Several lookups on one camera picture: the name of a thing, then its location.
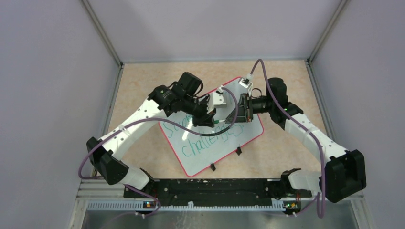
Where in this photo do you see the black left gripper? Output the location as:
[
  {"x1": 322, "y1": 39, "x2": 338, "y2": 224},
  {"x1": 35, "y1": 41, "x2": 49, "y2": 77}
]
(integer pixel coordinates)
[{"x1": 181, "y1": 94, "x2": 217, "y2": 128}]

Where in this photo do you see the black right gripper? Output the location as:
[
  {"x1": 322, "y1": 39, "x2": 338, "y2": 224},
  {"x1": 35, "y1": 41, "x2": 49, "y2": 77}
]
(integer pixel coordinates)
[{"x1": 225, "y1": 93, "x2": 274, "y2": 124}]

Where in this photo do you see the pink framed whiteboard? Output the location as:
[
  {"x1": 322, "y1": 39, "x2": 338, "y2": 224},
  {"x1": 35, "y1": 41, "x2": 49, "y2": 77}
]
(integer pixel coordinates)
[{"x1": 159, "y1": 92, "x2": 264, "y2": 177}]

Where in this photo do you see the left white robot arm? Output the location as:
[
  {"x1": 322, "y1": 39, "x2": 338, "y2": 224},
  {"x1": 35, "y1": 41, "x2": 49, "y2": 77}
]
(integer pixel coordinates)
[{"x1": 86, "y1": 72, "x2": 224, "y2": 197}]

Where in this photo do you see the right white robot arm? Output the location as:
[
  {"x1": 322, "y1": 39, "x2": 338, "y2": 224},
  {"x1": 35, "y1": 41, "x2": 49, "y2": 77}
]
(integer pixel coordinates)
[{"x1": 225, "y1": 77, "x2": 367, "y2": 203}]

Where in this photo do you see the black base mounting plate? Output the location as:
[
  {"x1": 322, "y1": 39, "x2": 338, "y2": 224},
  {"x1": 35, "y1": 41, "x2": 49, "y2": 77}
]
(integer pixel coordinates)
[{"x1": 142, "y1": 178, "x2": 312, "y2": 207}]

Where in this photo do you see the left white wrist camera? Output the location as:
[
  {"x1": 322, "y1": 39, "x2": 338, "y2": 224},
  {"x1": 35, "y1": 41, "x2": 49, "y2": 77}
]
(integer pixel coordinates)
[{"x1": 207, "y1": 91, "x2": 227, "y2": 114}]

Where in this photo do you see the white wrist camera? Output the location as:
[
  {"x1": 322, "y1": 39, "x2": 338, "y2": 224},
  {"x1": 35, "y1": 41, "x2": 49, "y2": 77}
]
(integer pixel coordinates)
[
  {"x1": 207, "y1": 91, "x2": 227, "y2": 114},
  {"x1": 238, "y1": 73, "x2": 254, "y2": 96}
]

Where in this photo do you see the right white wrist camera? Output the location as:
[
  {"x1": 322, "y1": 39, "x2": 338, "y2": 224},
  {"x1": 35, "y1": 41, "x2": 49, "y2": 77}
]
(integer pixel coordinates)
[{"x1": 238, "y1": 73, "x2": 254, "y2": 96}]

